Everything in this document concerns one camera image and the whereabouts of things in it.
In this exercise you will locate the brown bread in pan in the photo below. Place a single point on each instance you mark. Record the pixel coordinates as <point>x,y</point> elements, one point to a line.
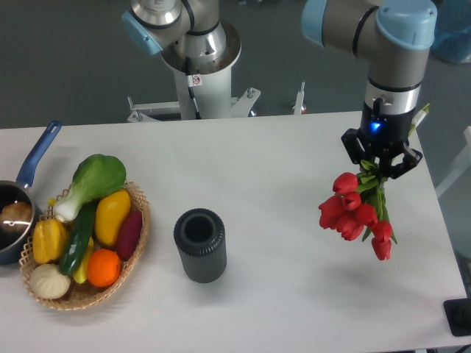
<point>16,217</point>

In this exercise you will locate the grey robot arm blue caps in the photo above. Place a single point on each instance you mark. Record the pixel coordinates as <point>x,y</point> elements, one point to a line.
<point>394,37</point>

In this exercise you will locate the yellow banana toy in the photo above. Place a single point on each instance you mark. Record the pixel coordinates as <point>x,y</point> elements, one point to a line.
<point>81,274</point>

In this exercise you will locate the green bok choy toy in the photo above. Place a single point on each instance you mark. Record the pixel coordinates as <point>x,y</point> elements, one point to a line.
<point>96,177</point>

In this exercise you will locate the orange fruit toy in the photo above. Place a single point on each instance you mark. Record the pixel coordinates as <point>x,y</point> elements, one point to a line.
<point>104,267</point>

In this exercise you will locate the green cucumber toy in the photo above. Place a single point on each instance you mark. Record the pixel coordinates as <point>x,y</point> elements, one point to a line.
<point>80,233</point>

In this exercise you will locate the black device at table edge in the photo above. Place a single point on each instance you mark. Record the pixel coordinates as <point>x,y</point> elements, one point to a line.
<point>457,312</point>

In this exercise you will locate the woven wicker basket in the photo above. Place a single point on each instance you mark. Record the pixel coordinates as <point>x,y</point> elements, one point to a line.
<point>85,295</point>

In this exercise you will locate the purple sweet potato toy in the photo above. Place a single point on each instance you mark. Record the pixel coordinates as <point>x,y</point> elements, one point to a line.
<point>129,235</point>

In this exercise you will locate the blue saucepan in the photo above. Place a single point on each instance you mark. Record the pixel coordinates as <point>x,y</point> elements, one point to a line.
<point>18,191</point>

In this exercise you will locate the white steamed bun toy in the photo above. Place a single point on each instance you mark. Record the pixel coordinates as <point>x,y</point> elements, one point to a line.
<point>47,282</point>

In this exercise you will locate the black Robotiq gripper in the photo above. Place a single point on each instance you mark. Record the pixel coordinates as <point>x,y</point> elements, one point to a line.
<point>384,136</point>

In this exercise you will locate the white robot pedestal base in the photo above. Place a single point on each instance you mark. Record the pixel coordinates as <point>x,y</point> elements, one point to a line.
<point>202,69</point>

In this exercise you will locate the yellow bell pepper toy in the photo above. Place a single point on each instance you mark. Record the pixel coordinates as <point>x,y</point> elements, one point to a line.
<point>48,241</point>

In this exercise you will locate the blue translucent bin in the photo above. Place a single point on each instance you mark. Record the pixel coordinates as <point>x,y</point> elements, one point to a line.
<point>452,31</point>

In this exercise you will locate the yellow mango toy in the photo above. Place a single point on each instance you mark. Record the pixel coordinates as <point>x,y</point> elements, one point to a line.
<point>110,215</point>

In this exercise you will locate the red tulip bouquet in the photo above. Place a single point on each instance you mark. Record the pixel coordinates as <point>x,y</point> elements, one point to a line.
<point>357,209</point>

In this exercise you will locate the dark grey ribbed vase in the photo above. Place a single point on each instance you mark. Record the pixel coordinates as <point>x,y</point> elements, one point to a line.
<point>199,235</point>

